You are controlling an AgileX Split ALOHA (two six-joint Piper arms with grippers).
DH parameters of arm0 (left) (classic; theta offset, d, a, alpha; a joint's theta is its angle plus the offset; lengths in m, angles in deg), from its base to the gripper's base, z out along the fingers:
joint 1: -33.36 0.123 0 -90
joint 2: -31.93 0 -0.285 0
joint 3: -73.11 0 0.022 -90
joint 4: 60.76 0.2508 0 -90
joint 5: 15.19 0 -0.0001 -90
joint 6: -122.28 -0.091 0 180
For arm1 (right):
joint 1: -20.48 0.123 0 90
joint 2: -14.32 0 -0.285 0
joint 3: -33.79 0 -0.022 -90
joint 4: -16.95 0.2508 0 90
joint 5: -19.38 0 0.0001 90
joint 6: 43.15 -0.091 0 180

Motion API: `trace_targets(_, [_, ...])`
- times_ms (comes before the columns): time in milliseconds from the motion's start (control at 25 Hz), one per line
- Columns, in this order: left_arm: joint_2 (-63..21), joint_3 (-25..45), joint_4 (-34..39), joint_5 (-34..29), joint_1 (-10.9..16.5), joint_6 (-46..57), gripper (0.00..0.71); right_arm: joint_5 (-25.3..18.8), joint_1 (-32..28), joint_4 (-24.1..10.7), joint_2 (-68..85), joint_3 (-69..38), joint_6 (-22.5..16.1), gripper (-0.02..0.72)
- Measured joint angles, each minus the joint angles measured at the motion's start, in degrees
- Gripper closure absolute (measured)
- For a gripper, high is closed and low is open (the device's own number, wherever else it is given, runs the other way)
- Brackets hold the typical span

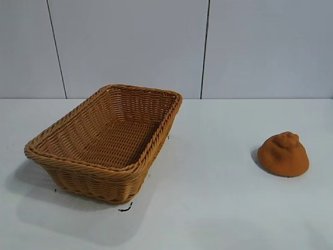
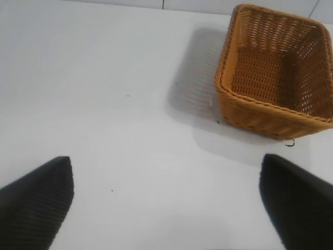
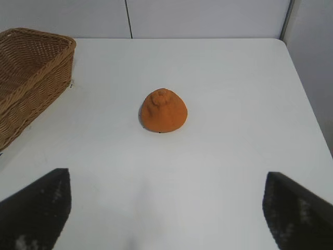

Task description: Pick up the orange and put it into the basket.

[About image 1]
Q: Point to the brown woven wicker basket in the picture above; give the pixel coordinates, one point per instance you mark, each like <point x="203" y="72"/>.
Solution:
<point x="104" y="179"/>

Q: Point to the small black thread scrap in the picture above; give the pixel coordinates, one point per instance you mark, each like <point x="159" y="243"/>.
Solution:
<point x="127" y="208"/>

